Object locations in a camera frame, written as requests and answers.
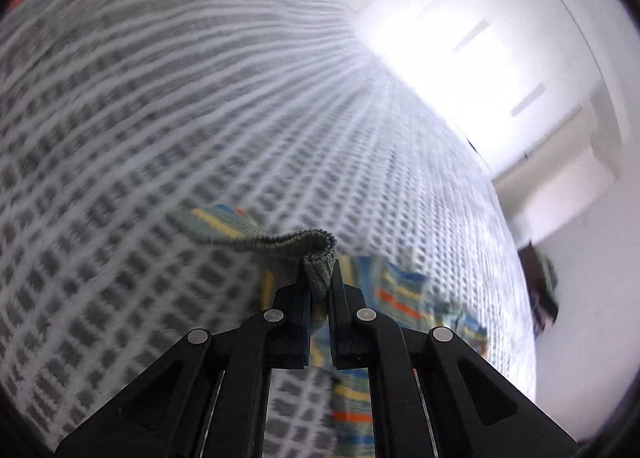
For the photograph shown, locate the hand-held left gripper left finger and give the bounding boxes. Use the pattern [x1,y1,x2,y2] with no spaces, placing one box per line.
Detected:
[54,258,312,458]

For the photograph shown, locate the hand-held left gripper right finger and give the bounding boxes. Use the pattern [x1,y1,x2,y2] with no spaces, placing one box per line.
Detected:
[328,258,581,458]

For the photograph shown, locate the striped knit shirt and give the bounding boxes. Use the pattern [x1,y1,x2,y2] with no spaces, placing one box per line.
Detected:
[175,205,489,458]

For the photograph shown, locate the dark wooden dresser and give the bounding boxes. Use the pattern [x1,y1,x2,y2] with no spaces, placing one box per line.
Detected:
[517,243,560,339]

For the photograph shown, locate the white grey waffle blanket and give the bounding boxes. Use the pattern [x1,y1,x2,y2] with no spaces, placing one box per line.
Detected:
[0,0,539,454]

